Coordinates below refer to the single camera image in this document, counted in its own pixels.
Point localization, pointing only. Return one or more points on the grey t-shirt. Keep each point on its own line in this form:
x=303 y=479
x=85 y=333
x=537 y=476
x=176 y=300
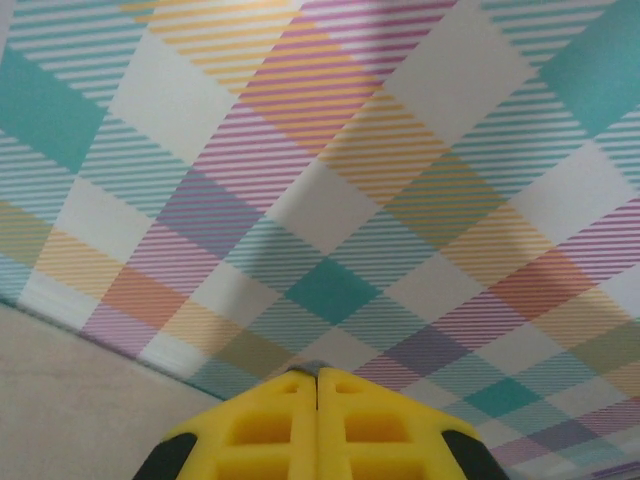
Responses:
x=311 y=367

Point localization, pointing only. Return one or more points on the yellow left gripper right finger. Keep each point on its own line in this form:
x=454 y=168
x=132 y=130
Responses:
x=380 y=435

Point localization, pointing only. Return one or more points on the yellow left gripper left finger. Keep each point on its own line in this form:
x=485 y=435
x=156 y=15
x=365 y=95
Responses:
x=260 y=435

